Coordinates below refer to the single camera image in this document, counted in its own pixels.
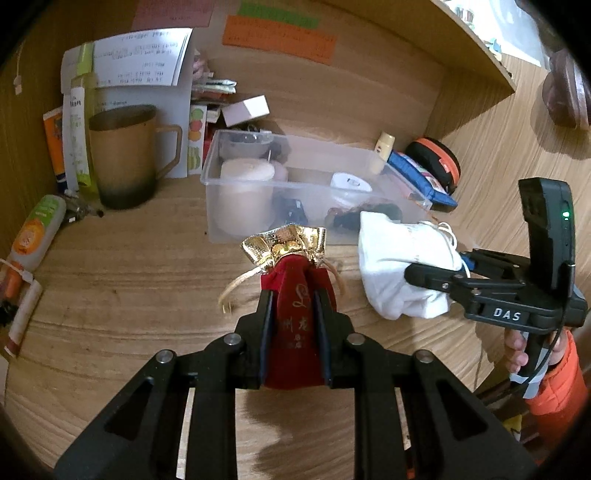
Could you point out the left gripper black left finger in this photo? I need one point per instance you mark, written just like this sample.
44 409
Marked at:
137 434

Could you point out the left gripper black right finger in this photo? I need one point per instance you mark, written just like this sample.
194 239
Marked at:
413 417

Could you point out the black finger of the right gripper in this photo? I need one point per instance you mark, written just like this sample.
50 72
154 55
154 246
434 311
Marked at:
432 278

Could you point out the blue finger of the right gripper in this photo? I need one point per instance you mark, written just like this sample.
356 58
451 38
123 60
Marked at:
466 262

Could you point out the white drawstring cloth pouch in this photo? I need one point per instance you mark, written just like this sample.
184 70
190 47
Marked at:
387 247

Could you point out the red velvet gold pouch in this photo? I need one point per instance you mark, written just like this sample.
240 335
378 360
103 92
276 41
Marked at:
290 262

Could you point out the blue Max staples box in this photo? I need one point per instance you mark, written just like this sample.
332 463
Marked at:
291 211

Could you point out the white pillar candle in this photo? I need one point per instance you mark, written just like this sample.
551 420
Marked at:
245 197

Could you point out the orange sleeve right forearm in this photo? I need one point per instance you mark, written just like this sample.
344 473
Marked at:
561 399

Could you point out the right hand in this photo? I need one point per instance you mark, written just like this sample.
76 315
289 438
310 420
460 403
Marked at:
515 357

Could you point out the blue patchwork fabric pouch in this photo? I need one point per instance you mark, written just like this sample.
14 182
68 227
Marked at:
424 181

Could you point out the black orange zipper case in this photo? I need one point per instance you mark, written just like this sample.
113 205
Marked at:
438 159

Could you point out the cream sunscreen bottle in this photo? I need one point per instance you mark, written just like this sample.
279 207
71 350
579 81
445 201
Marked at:
382 151

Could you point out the white round compact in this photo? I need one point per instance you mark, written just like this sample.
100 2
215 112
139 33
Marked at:
348 191

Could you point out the pink round macaron case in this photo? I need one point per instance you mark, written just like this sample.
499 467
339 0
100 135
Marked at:
280 171

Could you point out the clear plastic storage bin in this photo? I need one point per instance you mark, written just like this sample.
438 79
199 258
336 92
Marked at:
310 164

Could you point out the orange green lotion tube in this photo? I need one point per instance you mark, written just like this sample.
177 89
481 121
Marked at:
31 245

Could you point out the clear glass bowl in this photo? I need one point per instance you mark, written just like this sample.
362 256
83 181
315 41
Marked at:
241 144

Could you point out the small pink white box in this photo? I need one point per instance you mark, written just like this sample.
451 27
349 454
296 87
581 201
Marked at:
245 111

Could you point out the orange sticky note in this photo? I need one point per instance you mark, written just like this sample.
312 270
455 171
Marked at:
279 37

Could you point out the fruit print paper box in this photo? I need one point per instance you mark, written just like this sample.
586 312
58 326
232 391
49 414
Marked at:
196 135

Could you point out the brown ceramic mug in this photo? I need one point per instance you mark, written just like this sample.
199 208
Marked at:
123 150

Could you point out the white paper file holder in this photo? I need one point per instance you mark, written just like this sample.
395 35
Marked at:
172 103

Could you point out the orange cream tube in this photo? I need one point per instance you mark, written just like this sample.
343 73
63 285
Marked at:
52 123

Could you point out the green sticky note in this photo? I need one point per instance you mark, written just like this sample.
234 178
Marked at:
259 11

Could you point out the printed white receipt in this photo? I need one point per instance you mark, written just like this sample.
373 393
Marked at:
143 58

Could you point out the pink sticky note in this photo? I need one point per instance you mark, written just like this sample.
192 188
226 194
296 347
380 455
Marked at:
158 14

